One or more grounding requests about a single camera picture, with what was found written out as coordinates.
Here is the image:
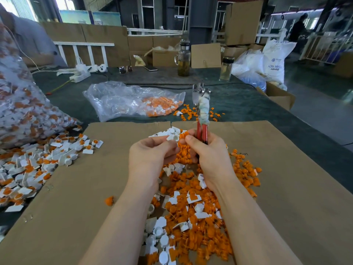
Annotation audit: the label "person's left hand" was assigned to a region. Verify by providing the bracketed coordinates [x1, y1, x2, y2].
[128, 135, 181, 192]

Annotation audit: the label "person's right hand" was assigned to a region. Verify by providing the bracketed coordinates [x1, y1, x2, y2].
[185, 130, 236, 188]

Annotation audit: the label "silver red-handled pliers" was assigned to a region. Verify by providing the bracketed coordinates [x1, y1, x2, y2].
[192, 82, 211, 146]

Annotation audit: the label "pile of orange and white parts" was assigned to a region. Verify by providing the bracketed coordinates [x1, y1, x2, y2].
[105, 127, 263, 265]

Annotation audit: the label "pile of assembled white-orange parts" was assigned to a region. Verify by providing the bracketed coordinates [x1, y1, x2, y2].
[0, 125, 104, 243]

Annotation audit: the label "person's right forearm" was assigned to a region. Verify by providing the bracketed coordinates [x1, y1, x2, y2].
[214, 180, 302, 265]

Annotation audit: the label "person's left forearm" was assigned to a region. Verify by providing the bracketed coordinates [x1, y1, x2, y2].
[78, 185, 156, 265]

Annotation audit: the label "scatter of orange offcuts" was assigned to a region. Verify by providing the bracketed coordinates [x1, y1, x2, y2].
[174, 105, 226, 121]

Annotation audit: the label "small clear plastic bag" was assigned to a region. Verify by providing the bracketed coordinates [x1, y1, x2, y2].
[83, 81, 186, 121]

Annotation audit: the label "open brown cardboard box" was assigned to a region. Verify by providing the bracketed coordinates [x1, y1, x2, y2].
[256, 81, 296, 110]

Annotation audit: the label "glass bottle with black lid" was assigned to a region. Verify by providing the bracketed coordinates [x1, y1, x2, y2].
[219, 56, 235, 82]

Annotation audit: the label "clear blue plastic bag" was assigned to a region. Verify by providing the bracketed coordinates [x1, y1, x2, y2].
[231, 49, 268, 92]

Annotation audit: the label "brown cardboard sheet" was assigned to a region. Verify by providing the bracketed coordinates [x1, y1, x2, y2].
[169, 120, 353, 265]
[0, 121, 173, 265]

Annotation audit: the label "flat brown cardboard panel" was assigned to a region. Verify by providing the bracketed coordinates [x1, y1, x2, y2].
[191, 43, 222, 69]

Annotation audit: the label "open cardboard box with paper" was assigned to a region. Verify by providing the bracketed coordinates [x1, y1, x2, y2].
[144, 44, 183, 68]

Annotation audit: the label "glass tea jar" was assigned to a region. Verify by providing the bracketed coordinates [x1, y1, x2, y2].
[175, 40, 192, 77]

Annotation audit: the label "white power strip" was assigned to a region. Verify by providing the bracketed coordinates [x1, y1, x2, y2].
[56, 63, 108, 83]

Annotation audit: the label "white woven sack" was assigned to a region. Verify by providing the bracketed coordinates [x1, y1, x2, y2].
[263, 27, 297, 90]

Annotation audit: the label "row of upright cardboard sheets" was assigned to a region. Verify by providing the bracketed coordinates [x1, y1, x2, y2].
[39, 22, 185, 68]

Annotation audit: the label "large clear bag of seals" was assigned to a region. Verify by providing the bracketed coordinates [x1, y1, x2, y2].
[0, 22, 82, 150]

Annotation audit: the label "dark steel pillar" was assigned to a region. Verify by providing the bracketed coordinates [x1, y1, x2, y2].
[189, 0, 218, 45]

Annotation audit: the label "tall brown cardboard box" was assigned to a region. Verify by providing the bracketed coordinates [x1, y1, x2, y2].
[224, 0, 263, 46]

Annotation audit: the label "white metal rack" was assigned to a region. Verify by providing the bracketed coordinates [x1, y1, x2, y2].
[300, 30, 353, 64]

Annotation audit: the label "white railing frame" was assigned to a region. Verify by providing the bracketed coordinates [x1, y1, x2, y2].
[53, 42, 115, 68]

